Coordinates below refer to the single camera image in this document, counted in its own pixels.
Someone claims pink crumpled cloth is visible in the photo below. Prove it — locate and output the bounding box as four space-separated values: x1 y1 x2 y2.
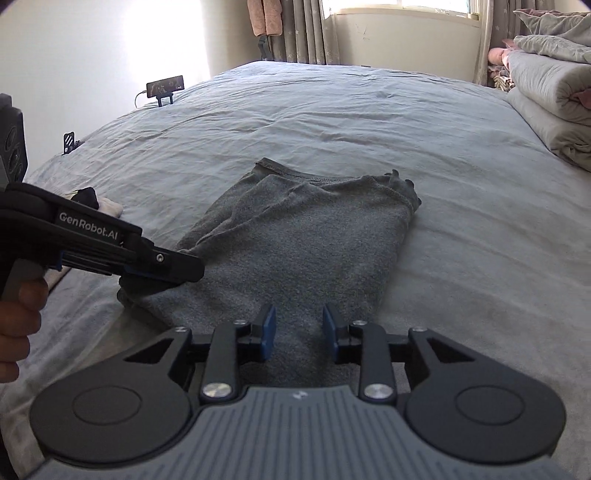
488 39 513 90

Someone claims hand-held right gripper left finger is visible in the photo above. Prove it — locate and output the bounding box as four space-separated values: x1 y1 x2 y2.
122 305 278 401

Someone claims grey star curtain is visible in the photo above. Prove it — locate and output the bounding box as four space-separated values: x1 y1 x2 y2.
272 0 340 65
475 0 498 86

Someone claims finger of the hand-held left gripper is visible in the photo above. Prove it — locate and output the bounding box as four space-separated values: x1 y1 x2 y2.
124 239 205 285
117 275 172 294

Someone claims cream folded garment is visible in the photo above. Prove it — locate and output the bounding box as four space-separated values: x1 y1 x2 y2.
44 196 124 291

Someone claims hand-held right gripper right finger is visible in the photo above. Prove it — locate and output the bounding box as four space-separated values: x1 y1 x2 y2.
322 303 481 401

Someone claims folded grey duvet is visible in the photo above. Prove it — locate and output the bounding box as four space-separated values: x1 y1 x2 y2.
505 46 591 172

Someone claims window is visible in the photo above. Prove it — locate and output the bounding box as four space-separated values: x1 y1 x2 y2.
321 0 481 20

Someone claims person's left hand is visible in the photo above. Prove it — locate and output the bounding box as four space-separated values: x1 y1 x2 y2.
0 280 49 384

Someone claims grey maroon pillow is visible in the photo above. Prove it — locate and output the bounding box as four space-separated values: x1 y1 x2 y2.
512 7 591 42

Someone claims grey knit sweater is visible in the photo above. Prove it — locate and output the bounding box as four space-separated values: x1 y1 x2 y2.
117 158 422 388

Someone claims light grey pillow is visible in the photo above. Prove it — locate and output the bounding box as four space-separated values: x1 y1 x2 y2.
512 34 591 64

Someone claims pink hanging towel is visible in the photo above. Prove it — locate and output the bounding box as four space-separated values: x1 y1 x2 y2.
247 0 283 37

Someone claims black phone on stand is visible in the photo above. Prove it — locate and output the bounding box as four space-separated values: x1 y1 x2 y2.
146 75 185 108

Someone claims black striped phone stand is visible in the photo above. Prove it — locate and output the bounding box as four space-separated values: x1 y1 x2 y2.
62 131 85 156

